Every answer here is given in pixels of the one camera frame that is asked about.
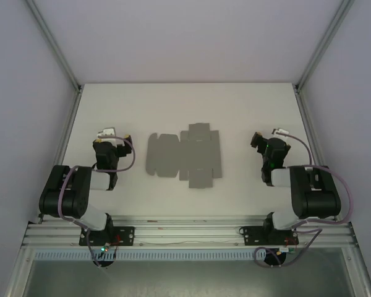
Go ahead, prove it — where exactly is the slotted grey cable duct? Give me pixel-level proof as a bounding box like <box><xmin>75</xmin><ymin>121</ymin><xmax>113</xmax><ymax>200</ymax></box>
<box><xmin>33</xmin><ymin>250</ymin><xmax>268</xmax><ymax>261</ymax></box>

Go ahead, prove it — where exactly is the round black cable grommet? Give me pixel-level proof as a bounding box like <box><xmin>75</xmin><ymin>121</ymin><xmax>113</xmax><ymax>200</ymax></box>
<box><xmin>263</xmin><ymin>249</ymin><xmax>288</xmax><ymax>267</ymax></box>
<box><xmin>92</xmin><ymin>258</ymin><xmax>115</xmax><ymax>269</ymax></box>

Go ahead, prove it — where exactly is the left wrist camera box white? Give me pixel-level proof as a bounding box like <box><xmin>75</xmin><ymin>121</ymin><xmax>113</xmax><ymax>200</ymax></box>
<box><xmin>96</xmin><ymin>126</ymin><xmax>117</xmax><ymax>144</ymax></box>

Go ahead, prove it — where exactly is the aluminium frame post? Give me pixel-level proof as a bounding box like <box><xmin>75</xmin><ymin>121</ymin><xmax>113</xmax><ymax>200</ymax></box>
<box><xmin>24</xmin><ymin>0</ymin><xmax>83</xmax><ymax>92</ymax></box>
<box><xmin>295</xmin><ymin>0</ymin><xmax>356</xmax><ymax>92</ymax></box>

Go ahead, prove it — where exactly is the grey cardboard box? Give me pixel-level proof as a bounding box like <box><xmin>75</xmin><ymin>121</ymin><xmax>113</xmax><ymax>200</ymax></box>
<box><xmin>145</xmin><ymin>123</ymin><xmax>223</xmax><ymax>189</ymax></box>

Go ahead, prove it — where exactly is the aluminium table side rail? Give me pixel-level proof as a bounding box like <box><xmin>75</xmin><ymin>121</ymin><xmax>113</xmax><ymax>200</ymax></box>
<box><xmin>295</xmin><ymin>88</ymin><xmax>339</xmax><ymax>222</ymax></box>
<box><xmin>38</xmin><ymin>89</ymin><xmax>83</xmax><ymax>223</ymax></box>

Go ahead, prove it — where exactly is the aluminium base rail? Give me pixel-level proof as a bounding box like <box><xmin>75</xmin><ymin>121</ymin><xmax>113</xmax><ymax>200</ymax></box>
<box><xmin>22</xmin><ymin>218</ymin><xmax>358</xmax><ymax>248</ymax></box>

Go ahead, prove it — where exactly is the aluminium lower frame bar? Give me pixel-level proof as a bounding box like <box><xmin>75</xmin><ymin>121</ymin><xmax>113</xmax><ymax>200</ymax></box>
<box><xmin>343</xmin><ymin>247</ymin><xmax>371</xmax><ymax>297</ymax></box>
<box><xmin>4</xmin><ymin>247</ymin><xmax>35</xmax><ymax>297</ymax></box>

